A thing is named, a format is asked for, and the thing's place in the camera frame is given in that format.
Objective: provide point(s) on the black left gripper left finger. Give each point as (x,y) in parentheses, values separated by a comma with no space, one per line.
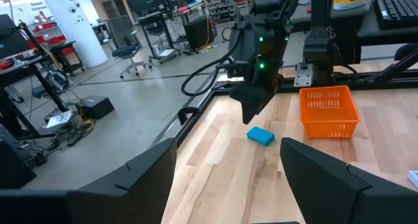
(98,204)

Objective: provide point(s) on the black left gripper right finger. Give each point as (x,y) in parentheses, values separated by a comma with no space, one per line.
(326,198)

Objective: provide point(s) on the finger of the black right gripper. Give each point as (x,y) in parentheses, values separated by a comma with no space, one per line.
(246,98)
(264,98)

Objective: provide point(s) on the small teal box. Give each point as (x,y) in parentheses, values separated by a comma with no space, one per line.
(261,136)

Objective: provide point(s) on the grey white box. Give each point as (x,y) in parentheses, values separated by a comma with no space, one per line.
(414,179)

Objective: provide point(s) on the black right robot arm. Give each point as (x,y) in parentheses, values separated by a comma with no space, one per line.
(274,2)

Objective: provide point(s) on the grey office chair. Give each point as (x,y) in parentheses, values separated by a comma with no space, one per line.
(125,51)

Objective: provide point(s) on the parts shelf rack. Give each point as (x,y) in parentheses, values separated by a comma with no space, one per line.
(218,5)

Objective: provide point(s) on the black computer tower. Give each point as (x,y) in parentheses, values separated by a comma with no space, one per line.
(199,33)

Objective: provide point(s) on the orange plastic basket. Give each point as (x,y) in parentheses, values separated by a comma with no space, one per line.
(330,129)

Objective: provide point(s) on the black floor case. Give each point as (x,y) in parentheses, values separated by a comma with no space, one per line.
(13,168)

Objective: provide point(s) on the white papers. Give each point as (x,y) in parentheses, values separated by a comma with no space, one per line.
(58,119)

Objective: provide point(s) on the black floor box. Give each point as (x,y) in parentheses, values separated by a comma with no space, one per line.
(98,108)

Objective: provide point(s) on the black standing desk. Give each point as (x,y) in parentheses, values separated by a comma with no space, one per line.
(160,20)

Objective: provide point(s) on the black desk monitor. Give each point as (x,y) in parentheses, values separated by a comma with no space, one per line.
(143,0)

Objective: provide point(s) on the black keyboard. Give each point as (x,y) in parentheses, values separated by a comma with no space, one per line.
(398,8)

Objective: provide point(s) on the black workbench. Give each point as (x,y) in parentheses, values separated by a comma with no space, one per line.
(16,75)

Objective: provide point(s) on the white pillar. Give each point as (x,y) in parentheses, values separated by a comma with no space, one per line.
(75,28)

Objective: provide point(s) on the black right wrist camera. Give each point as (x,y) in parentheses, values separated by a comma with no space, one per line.
(235,70)

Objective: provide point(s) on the silver corner bracket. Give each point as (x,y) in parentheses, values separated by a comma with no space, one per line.
(303,75)

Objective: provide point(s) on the black aluminium rig frame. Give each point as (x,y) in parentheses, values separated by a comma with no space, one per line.
(318,8)

